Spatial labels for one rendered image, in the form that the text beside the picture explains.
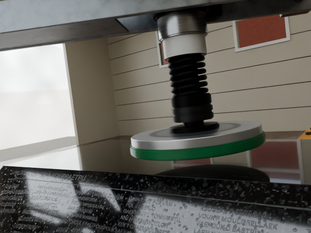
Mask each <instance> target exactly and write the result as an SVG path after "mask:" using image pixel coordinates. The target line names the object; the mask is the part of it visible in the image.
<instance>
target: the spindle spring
mask: <svg viewBox="0 0 311 233"><path fill-rule="evenodd" d="M188 55H196V54H186V55H178V56H174V57H170V58H168V59H167V61H168V62H169V64H168V68H170V70H169V72H168V73H169V74H170V75H171V76H170V77H169V80H170V81H172V82H171V83H170V86H171V87H173V88H172V89H171V92H172V93H173V94H174V95H172V97H179V96H186V95H194V94H202V93H207V92H208V88H207V87H204V86H207V85H208V82H207V81H201V80H206V79H207V76H206V75H199V76H193V77H188V78H183V79H179V80H178V78H181V77H186V76H191V75H196V74H204V73H206V69H204V68H202V67H205V63H204V62H201V61H204V59H205V57H204V56H203V55H197V56H190V57H185V58H181V59H178V60H175V59H176V58H180V57H184V56H188ZM193 61H197V62H196V63H190V64H185V65H181V66H177V67H176V65H179V64H183V63H187V62H193ZM192 68H201V69H195V70H189V71H184V72H180V73H177V72H178V71H182V70H187V69H192ZM195 81H200V82H198V83H192V84H188V85H183V86H178V85H181V84H185V83H190V82H195ZM199 87H200V89H196V90H191V91H186V92H180V93H179V91H184V90H189V89H194V88H199ZM201 87H202V88H201Z"/></svg>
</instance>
